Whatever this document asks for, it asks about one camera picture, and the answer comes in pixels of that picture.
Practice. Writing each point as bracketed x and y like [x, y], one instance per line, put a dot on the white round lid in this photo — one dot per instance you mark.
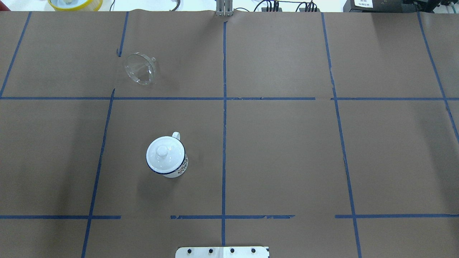
[165, 154]

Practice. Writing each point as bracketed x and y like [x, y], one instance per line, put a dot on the clear plastic funnel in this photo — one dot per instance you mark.
[141, 68]

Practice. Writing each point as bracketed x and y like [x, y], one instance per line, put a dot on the white enamel cup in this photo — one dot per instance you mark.
[179, 168]

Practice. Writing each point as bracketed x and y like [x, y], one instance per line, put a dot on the black label printer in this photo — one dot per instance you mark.
[374, 6]

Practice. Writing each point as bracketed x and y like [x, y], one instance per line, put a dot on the aluminium frame post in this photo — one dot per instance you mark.
[224, 8]

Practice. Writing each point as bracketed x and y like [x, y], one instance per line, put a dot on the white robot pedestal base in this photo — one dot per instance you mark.
[223, 252]

